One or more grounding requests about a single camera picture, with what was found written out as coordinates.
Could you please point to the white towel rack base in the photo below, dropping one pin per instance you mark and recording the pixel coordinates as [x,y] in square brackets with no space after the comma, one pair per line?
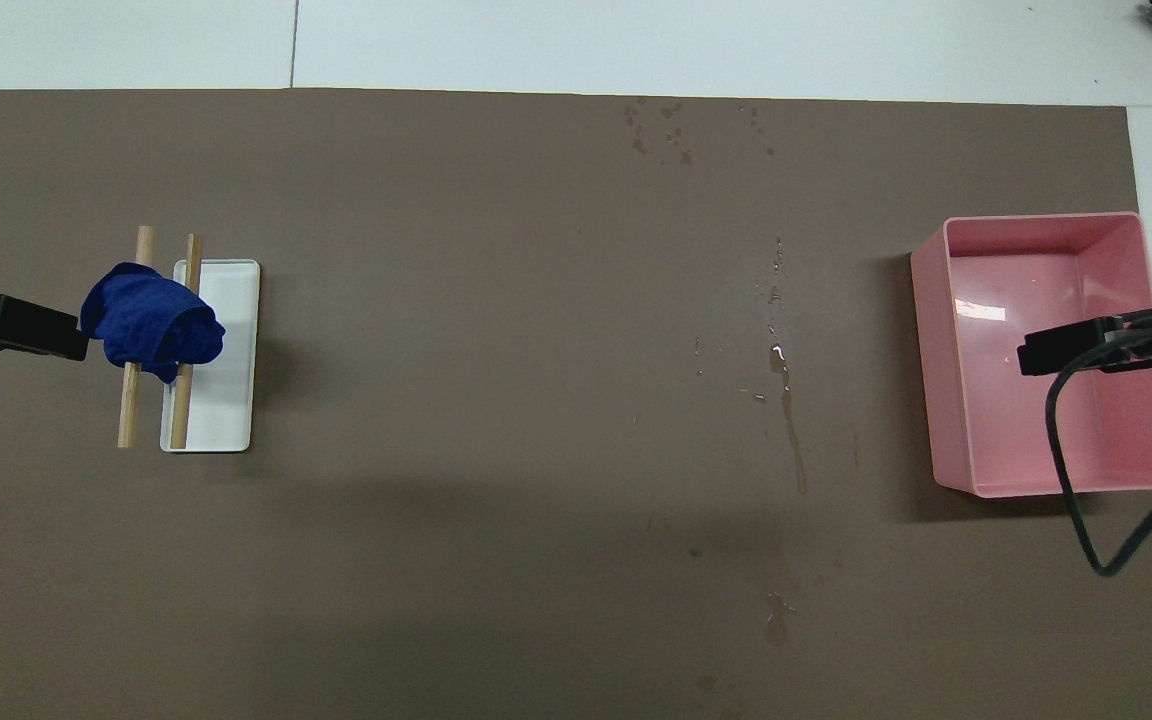
[231,400]

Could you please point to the blue towel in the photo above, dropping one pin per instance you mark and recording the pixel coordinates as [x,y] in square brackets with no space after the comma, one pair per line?
[151,320]

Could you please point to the wooden dowel rod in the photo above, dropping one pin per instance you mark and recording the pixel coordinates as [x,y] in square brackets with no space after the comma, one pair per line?
[179,420]
[128,410]

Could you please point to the pink plastic bin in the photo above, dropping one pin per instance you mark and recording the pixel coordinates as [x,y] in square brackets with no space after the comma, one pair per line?
[996,430]

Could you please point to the brown table mat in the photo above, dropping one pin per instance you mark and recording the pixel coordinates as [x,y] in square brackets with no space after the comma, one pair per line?
[536,400]

